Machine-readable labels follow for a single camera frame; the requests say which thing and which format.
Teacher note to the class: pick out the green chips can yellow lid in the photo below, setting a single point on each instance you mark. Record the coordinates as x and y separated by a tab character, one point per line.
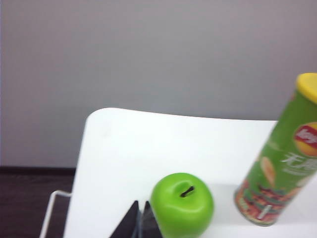
272	161

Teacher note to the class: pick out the green apple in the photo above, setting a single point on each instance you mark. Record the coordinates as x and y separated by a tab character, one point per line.
183	215

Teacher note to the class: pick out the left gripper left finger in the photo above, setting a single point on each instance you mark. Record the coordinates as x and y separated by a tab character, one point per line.
128	223

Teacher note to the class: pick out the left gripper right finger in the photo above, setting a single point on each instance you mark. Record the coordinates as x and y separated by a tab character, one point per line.
149	223

